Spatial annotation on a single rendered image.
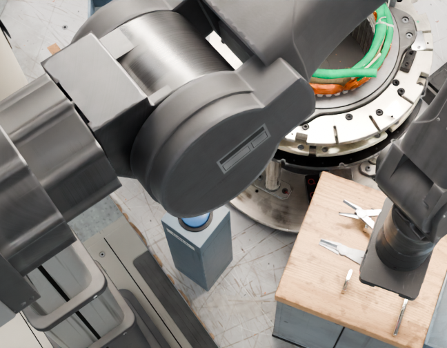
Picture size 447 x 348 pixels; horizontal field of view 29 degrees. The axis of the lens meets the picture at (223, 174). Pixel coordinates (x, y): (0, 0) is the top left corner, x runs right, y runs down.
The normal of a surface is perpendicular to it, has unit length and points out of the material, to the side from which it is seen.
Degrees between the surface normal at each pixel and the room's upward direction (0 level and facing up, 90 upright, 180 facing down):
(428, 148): 63
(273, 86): 15
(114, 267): 0
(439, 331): 0
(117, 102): 10
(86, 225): 0
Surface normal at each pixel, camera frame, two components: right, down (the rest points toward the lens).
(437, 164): -0.78, 0.26
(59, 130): 0.11, -0.18
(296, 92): 0.58, 0.67
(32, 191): 0.35, 0.19
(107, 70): -0.13, -0.49
